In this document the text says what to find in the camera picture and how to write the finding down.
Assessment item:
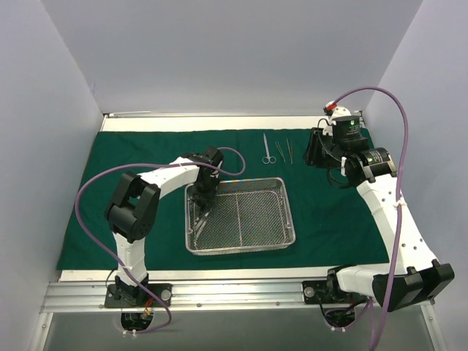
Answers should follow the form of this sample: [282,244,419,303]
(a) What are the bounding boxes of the short steel tweezers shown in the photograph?
[275,141,286,163]

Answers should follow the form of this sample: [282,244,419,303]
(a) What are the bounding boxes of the wire mesh instrument tray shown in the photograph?
[184,178,295,256]

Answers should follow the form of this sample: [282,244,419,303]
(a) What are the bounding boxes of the green surgical drape cloth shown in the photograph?
[57,129,388,271]

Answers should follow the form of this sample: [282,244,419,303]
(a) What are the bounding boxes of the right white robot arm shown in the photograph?
[303,116,455,312]

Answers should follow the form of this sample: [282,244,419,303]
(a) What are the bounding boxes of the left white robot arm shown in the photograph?
[105,146,224,306]

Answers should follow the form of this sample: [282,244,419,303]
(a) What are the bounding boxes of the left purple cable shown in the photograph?
[75,146,246,334]

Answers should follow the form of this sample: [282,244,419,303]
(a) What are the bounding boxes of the purple cable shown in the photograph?
[75,146,246,334]
[325,86,409,351]

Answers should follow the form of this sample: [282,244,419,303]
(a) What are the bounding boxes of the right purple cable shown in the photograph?
[325,86,409,351]

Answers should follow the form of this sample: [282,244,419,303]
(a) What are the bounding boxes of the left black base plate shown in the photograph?
[104,283,173,309]

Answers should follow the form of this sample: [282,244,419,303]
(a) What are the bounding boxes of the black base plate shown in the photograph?
[104,283,173,309]
[301,280,367,305]

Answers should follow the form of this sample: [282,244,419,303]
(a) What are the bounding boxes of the aluminium front rail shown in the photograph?
[41,278,361,313]

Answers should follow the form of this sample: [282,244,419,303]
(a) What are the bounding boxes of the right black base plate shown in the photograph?
[301,280,367,305]

